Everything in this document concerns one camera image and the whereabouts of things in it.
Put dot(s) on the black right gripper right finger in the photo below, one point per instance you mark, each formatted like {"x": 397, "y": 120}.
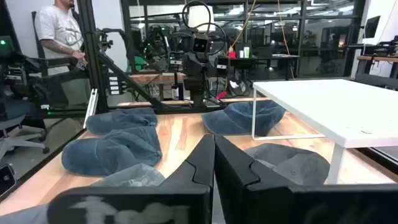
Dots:
{"x": 236, "y": 180}

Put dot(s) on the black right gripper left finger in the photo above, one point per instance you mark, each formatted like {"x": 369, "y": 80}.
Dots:
{"x": 199, "y": 168}

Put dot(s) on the dark grey cap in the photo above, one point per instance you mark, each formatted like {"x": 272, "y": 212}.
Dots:
{"x": 295, "y": 168}

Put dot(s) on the light grey-blue cap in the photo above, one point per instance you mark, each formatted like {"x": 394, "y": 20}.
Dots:
{"x": 133, "y": 177}

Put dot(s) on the blue denim cap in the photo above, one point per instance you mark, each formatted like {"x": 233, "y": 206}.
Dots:
{"x": 109, "y": 152}
{"x": 230, "y": 119}
{"x": 121, "y": 119}

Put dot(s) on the red bottle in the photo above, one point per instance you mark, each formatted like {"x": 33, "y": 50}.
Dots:
{"x": 232, "y": 54}

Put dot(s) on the small red connector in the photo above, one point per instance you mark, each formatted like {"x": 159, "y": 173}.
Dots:
{"x": 221, "y": 95}

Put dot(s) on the white and green box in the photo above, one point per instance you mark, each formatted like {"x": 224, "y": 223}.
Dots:
{"x": 245, "y": 52}

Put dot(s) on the black background desk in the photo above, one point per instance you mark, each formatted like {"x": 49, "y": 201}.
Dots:
{"x": 264, "y": 57}

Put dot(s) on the black box white labels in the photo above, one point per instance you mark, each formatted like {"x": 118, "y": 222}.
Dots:
{"x": 114, "y": 85}

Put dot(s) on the aluminium profile bar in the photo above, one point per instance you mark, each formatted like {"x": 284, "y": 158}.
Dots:
{"x": 91, "y": 107}

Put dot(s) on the white perforated metal shelf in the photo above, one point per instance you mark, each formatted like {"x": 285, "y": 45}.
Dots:
{"x": 326, "y": 105}

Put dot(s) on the person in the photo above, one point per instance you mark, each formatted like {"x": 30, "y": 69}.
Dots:
{"x": 59, "y": 28}

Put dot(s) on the black monitor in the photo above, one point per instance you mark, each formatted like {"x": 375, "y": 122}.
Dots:
{"x": 372, "y": 26}

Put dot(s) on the wooden top desk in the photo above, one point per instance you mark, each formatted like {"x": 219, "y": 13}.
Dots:
{"x": 376, "y": 58}

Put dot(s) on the black equipment with green light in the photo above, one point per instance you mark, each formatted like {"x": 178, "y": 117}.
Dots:
{"x": 18, "y": 71}

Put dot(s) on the grey office chair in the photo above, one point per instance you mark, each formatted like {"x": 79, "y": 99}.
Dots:
{"x": 12, "y": 123}

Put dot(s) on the black device with light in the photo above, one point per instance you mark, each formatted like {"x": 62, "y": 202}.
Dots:
{"x": 6, "y": 179}

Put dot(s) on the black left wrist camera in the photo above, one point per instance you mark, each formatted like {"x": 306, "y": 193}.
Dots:
{"x": 200, "y": 45}

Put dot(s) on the black diagonal frame brace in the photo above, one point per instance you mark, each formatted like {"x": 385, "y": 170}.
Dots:
{"x": 130, "y": 82}

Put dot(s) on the black frame post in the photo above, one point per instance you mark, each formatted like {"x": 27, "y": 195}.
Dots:
{"x": 91, "y": 56}

